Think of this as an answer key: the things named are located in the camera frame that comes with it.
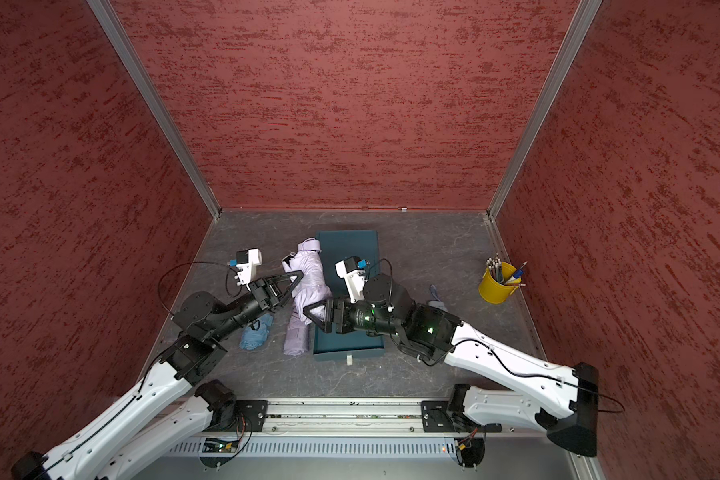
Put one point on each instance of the aluminium rail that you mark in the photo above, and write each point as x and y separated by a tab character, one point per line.
391	416

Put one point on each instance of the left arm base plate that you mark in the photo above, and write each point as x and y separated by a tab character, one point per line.
248	415

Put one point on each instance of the purple umbrella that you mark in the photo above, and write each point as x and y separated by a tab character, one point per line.
297	336
312	287

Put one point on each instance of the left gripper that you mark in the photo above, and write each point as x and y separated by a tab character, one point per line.
268	294

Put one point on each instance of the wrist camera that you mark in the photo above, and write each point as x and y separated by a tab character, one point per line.
245	264
352	271

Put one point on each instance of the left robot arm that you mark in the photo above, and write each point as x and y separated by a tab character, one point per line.
173	401

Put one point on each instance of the left blue umbrella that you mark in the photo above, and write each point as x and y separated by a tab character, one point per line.
256	335

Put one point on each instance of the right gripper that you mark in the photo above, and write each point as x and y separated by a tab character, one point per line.
333	313

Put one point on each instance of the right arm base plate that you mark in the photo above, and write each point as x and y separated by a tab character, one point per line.
439	416

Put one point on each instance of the blue umbrella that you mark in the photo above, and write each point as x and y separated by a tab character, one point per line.
256	335
436	301

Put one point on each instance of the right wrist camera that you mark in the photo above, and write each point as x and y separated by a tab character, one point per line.
352	271

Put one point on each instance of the pens in cup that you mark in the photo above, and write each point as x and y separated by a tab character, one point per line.
503	273

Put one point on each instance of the right blue umbrella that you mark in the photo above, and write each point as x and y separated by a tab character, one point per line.
436	301

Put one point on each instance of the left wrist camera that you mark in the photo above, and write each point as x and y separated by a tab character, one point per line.
245	264

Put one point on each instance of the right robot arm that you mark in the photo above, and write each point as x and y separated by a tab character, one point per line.
559	400

